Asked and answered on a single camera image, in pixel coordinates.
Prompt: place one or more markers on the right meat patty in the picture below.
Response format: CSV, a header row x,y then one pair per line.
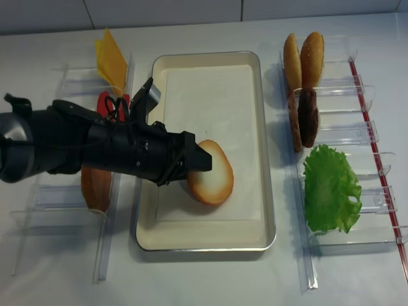
x,y
308,116

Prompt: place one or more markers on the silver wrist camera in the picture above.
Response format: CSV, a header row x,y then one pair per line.
x,y
146,95

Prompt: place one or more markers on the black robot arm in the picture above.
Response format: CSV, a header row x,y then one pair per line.
x,y
65,137

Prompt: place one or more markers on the right bun half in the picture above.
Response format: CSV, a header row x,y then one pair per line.
x,y
312,57

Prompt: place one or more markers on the meat patty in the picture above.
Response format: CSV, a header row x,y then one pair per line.
x,y
293,118
308,116

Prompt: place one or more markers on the left clear acrylic rack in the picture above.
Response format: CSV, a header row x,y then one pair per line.
x,y
56,216

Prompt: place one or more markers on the right clear acrylic rack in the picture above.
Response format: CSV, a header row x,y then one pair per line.
x,y
344,102

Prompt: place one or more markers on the yellow cheese slices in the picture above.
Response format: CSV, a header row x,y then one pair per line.
x,y
111,65

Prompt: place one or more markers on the left bun half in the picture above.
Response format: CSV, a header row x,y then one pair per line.
x,y
292,63

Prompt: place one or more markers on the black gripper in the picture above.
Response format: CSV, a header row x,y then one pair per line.
x,y
147,152

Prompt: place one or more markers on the white parchment paper sheet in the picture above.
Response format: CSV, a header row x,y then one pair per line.
x,y
214,103

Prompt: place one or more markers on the clear acrylic rack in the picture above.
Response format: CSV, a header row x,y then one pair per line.
x,y
56,216
344,102

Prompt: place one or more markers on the green lettuce leaf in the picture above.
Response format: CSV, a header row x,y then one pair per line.
x,y
332,192

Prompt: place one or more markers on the bun half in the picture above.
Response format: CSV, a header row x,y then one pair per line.
x,y
292,63
312,57

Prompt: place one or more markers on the bread slice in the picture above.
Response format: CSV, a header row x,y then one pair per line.
x,y
96,186
215,186

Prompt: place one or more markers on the left meat patty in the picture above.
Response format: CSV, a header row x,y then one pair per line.
x,y
293,118

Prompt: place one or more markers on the metal baking tray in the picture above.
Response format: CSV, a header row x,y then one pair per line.
x,y
207,236

